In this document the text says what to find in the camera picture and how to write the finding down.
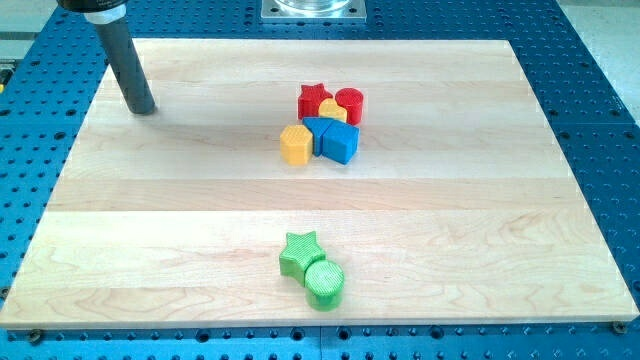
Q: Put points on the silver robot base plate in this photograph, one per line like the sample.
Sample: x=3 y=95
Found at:
x=286 y=11

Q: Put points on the black robot arm flange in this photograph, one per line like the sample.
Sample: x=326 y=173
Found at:
x=90 y=6

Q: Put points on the green cylinder block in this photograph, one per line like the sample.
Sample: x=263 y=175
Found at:
x=324 y=283

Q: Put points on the light wooden board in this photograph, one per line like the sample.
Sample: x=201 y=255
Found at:
x=457 y=207

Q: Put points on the yellow hexagon block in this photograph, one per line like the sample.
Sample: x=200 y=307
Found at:
x=296 y=145

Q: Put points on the blue perforated table plate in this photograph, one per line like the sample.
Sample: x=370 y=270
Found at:
x=580 y=57

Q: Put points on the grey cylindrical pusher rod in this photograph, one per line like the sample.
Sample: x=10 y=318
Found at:
x=113 y=31

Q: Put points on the yellow heart block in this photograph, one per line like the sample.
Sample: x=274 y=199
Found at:
x=329 y=108

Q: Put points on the red star block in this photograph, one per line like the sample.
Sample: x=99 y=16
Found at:
x=310 y=99

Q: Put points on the blue cube block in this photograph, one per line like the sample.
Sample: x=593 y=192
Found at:
x=340 y=142

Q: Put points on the green star block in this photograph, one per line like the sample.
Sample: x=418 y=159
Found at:
x=300 y=252

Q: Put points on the red cylinder block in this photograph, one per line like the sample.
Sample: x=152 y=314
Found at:
x=352 y=100

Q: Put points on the blue triangle block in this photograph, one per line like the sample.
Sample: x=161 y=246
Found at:
x=317 y=126

